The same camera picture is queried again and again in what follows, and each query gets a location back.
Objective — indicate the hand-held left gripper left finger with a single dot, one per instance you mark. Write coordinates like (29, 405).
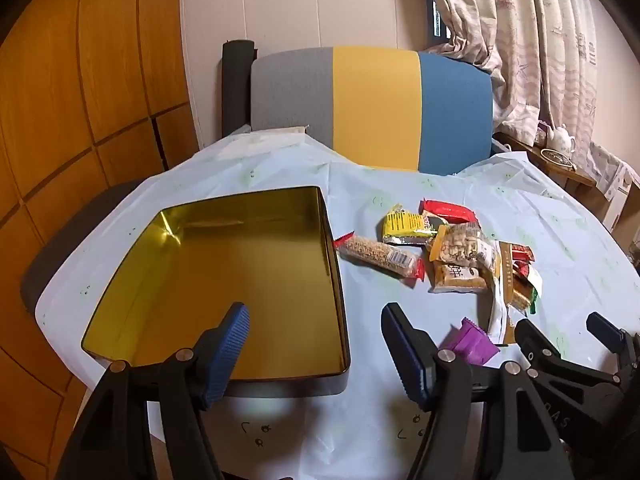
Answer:
(227, 355)

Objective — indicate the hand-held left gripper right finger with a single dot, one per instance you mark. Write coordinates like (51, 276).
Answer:
(407, 360)

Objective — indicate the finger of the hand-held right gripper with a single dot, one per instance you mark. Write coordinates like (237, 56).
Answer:
(607, 332)
(537, 342)

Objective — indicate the long white snack packet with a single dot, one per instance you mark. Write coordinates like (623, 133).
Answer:
(497, 310)

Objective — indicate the purple snack packet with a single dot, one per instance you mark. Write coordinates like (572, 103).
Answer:
(470, 342)

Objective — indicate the gold tin box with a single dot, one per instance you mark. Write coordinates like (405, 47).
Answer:
(225, 280)

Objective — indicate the small red snack bar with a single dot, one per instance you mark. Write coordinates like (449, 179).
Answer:
(521, 252)

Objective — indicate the orange biscuit packet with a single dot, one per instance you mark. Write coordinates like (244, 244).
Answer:
(457, 280)

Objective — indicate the clear granola bar packet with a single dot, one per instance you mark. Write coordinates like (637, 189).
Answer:
(380, 255)

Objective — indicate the clear peanut packet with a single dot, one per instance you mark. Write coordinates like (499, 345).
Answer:
(462, 247)

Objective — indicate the yellow snack packet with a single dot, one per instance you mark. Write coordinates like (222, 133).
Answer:
(405, 225)

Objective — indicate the long red snack packet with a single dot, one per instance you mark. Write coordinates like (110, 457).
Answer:
(450, 210)

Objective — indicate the white cardboard box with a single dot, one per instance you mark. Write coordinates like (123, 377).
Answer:
(620, 195)

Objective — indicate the wooden side table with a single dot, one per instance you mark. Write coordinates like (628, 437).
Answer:
(560, 172)

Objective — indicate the white plate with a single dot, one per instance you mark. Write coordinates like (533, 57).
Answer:
(556, 157)

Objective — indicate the white teapot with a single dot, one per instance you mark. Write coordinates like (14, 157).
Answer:
(562, 139)

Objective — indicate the grey yellow blue chair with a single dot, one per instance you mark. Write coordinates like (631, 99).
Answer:
(375, 105)

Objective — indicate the patterned beige curtain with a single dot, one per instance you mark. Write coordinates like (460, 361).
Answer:
(530, 50)

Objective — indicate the wooden panelled wardrobe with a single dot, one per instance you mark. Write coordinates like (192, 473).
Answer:
(85, 85)

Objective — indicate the dark window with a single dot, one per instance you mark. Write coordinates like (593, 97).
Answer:
(437, 15)

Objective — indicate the black padded post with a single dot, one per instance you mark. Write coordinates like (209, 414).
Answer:
(237, 85)

